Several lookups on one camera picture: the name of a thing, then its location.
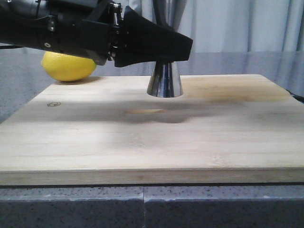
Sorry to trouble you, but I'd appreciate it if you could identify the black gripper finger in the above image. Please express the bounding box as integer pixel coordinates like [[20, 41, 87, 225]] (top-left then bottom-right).
[[114, 6, 193, 67]]

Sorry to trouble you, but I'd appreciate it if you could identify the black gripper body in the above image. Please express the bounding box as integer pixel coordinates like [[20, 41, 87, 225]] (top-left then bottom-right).
[[37, 0, 123, 66]]

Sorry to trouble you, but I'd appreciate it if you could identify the steel jigger measuring cup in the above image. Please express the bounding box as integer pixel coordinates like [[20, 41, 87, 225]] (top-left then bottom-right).
[[146, 0, 188, 98]]

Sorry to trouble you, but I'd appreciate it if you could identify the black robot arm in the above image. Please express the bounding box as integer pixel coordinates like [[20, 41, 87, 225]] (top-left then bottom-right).
[[0, 0, 192, 67]]

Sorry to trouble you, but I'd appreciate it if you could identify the yellow lemon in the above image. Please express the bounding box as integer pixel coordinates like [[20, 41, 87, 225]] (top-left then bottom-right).
[[41, 51, 97, 82]]

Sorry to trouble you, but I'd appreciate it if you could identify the grey curtain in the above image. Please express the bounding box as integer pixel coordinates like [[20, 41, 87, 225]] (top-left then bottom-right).
[[0, 0, 304, 54]]

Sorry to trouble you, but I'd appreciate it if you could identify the wooden cutting board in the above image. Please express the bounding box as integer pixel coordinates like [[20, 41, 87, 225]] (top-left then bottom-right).
[[0, 75, 304, 185]]

